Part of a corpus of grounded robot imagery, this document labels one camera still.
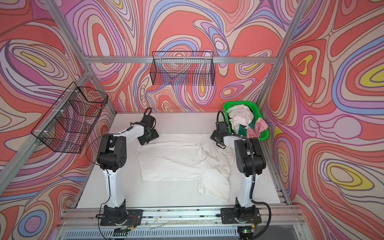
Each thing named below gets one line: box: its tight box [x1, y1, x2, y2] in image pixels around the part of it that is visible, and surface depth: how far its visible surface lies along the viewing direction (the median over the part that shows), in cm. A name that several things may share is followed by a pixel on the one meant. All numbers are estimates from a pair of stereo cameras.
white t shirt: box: [136, 133, 236, 201], surface depth 95 cm
